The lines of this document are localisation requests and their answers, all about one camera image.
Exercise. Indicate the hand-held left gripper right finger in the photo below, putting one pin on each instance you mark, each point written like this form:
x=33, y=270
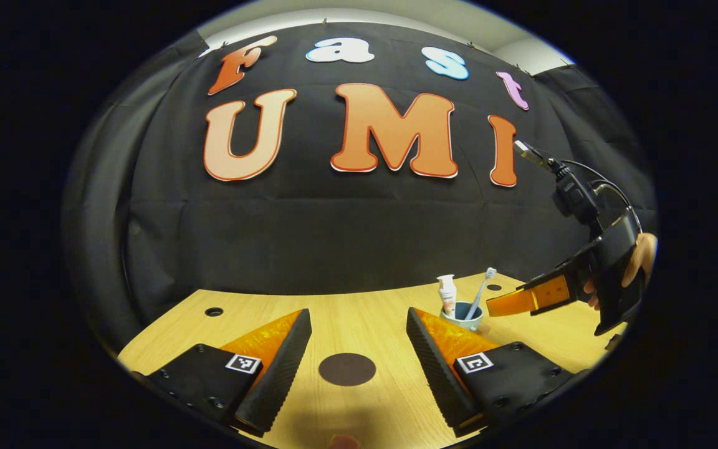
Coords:
x=437, y=374

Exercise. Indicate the white toothpaste tube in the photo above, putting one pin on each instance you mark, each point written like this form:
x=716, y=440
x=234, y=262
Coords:
x=447, y=296

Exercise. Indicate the dark brown round coaster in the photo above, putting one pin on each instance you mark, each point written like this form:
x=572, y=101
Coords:
x=346, y=370

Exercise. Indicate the pale green cup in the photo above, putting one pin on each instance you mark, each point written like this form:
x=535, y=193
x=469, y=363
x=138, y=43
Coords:
x=462, y=323

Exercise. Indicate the black backdrop cloth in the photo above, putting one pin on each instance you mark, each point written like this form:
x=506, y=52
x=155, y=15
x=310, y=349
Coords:
x=334, y=237

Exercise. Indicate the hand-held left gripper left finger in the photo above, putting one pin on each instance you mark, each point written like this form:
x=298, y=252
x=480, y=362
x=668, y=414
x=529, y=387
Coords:
x=281, y=374

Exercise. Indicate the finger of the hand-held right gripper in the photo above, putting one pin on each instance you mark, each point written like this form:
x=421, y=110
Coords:
x=540, y=298

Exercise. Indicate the white toothbrush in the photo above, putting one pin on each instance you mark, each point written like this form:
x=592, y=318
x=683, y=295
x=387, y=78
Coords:
x=479, y=296

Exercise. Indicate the wooden desktop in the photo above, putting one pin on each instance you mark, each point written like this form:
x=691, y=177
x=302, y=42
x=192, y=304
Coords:
x=359, y=324

